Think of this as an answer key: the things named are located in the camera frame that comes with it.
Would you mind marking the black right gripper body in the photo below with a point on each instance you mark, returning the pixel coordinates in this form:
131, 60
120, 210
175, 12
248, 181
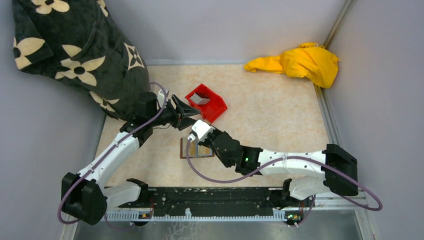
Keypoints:
211, 138

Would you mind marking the brown leather card holder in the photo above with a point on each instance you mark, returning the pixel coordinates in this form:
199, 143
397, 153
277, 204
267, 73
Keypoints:
197, 156

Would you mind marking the black floral plush blanket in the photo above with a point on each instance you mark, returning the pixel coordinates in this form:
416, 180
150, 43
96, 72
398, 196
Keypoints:
77, 43

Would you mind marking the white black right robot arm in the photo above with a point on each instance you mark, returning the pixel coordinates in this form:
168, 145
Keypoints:
330, 170

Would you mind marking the yellow credit card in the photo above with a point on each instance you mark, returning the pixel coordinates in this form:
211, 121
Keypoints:
204, 151
191, 149

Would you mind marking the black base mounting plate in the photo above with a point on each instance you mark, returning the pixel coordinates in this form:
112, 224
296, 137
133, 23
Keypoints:
216, 201

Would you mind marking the grey cards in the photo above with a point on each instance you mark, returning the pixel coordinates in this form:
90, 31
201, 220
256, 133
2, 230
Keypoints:
199, 99

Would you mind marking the yellow crumpled cloth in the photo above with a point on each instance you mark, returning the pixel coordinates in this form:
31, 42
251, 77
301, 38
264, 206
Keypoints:
308, 60

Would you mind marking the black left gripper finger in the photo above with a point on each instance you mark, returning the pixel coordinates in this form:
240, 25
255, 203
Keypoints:
183, 123
182, 110

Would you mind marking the aluminium frame rail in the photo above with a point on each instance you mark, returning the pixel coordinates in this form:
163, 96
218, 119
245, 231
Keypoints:
327, 201

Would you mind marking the white slotted cable duct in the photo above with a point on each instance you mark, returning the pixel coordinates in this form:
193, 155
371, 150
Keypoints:
136, 216

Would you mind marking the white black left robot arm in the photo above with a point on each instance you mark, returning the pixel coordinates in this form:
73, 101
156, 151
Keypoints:
85, 196

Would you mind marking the red plastic bin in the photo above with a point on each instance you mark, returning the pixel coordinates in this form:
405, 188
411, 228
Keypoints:
213, 109

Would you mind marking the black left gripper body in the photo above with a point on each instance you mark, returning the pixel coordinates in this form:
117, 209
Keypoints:
168, 114

